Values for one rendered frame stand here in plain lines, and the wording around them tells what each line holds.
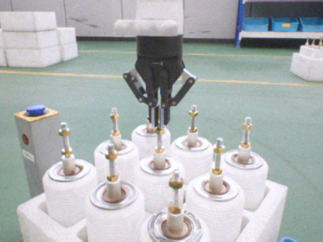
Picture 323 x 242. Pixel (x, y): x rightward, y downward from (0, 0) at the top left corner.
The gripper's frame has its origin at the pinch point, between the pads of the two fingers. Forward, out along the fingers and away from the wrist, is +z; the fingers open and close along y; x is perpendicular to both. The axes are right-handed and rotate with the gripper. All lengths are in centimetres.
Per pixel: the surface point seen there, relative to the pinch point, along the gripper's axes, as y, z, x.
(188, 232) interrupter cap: -9.2, 9.8, 15.4
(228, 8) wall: 41, -27, -505
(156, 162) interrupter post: 0.1, 8.8, 1.0
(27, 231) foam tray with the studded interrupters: 21.9, 21.3, 13.0
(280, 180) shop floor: -28, 35, -44
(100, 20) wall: 284, -5, -472
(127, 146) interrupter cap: 9.1, 9.7, -5.0
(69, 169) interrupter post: 14.3, 9.0, 8.2
